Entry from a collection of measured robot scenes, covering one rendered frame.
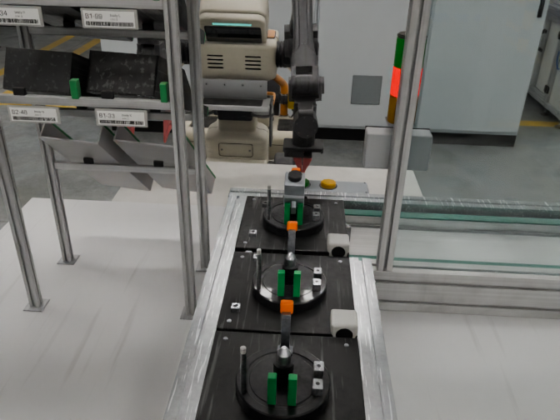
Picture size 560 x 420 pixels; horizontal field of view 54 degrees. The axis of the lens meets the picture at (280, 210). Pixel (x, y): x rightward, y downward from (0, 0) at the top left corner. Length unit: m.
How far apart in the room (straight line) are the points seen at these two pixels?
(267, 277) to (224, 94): 0.96
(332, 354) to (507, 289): 0.45
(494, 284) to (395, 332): 0.22
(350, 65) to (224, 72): 2.42
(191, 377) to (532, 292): 0.71
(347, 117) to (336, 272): 3.30
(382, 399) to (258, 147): 1.25
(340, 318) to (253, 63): 1.11
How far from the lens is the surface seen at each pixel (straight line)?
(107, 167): 1.22
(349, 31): 4.17
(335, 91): 4.27
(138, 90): 1.00
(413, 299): 1.19
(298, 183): 1.17
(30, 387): 1.09
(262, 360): 0.87
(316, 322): 0.97
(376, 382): 0.91
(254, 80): 1.86
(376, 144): 1.04
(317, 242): 1.19
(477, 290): 1.20
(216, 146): 1.97
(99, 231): 1.49
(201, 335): 0.97
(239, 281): 1.06
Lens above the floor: 1.60
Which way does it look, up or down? 29 degrees down
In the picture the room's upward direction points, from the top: 2 degrees clockwise
